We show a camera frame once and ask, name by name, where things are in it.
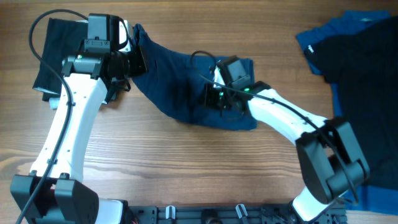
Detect navy blue denim shorts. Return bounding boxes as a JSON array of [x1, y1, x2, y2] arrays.
[[132, 24, 257, 131]]

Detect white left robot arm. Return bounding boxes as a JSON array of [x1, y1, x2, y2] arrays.
[[10, 46, 147, 223]]

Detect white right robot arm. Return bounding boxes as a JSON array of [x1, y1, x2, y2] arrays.
[[208, 62, 370, 223]]

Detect folded light blue garment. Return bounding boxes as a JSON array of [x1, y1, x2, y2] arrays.
[[49, 98, 60, 110]]

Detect black mesh shirt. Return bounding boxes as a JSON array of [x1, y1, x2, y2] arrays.
[[304, 17, 397, 190]]

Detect blue polo shirt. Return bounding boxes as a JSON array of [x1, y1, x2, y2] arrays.
[[296, 11, 397, 215]]

